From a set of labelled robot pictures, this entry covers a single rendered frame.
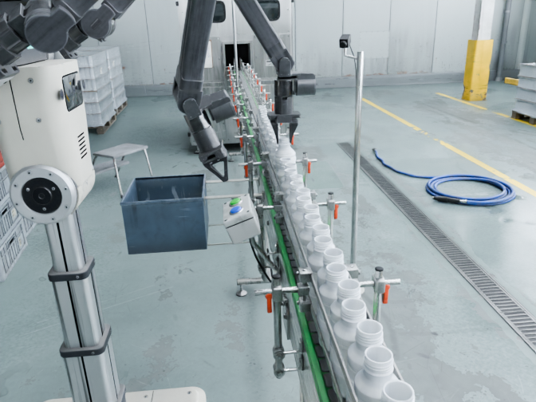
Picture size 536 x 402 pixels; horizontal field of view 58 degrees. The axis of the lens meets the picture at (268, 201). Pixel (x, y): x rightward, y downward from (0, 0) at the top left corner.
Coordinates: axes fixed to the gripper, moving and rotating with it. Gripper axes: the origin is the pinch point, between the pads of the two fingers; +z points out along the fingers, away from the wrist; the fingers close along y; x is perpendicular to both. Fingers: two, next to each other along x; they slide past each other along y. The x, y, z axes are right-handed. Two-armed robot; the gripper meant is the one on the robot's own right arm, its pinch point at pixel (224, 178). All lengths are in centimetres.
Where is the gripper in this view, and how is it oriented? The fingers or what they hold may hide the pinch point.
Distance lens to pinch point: 129.4
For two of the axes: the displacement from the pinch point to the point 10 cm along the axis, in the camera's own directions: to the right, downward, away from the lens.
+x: -9.2, 3.8, 0.5
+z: 3.7, 8.6, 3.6
